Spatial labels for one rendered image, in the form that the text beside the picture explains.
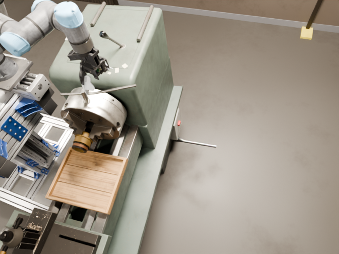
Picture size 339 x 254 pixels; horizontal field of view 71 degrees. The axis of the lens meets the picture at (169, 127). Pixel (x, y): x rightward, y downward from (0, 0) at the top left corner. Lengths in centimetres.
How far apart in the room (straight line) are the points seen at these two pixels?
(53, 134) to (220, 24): 240
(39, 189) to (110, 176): 109
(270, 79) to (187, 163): 131
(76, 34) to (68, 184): 85
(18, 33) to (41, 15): 9
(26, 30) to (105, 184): 82
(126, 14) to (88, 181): 97
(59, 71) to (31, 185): 128
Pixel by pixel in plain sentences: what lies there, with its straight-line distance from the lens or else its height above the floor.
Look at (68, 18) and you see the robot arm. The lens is 84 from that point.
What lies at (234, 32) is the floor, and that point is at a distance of 335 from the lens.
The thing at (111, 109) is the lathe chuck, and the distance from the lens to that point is 120.
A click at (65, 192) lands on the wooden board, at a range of 144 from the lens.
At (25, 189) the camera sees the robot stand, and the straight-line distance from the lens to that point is 244.
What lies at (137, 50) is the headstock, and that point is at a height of 126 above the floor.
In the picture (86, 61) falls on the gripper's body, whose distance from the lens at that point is 99.
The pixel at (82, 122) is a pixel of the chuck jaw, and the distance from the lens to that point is 127.
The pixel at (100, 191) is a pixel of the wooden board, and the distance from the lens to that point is 136.
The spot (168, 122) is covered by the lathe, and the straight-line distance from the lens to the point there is 184.
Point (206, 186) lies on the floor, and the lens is 219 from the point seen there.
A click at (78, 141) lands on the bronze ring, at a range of 124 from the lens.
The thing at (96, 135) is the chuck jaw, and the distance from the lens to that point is 124.
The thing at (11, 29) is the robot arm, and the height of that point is 168.
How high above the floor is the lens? 210
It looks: 60 degrees down
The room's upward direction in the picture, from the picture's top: 12 degrees counter-clockwise
